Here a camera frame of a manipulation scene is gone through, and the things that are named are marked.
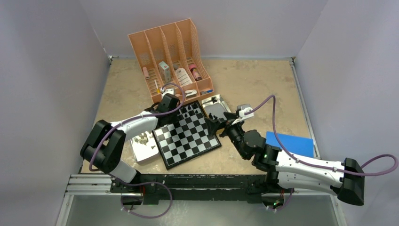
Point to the pink bottle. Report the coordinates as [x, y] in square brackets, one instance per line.
[195, 73]

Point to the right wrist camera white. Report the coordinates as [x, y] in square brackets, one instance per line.
[243, 113]

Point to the yellow white pen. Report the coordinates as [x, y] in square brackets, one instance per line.
[157, 87]

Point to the white paper pack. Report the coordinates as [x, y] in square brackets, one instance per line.
[183, 77]

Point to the white stapler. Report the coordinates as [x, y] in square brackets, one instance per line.
[190, 93]

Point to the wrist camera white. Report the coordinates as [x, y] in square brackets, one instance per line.
[243, 113]
[165, 91]

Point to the peach plastic desk organizer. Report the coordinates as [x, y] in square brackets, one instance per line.
[176, 44]

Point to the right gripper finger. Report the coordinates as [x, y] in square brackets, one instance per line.
[213, 125]
[230, 117]

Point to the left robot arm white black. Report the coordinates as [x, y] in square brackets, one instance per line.
[104, 145]

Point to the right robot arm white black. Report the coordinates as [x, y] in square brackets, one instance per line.
[285, 170]

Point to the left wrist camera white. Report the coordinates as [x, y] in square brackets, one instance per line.
[165, 91]

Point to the blue foam pad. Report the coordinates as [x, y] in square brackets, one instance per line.
[297, 145]

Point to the blue grey small object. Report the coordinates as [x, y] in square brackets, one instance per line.
[206, 92]

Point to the pile of white chess pieces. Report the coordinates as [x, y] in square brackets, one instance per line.
[145, 139]

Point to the black white chess board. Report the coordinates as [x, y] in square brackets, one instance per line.
[185, 139]

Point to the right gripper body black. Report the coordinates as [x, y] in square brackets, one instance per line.
[235, 129]

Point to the silver metal tin tray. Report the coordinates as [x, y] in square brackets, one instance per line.
[143, 154]

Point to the white green carton box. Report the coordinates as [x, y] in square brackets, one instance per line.
[164, 71]

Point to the black metal base rail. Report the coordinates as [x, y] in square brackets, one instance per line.
[182, 187]

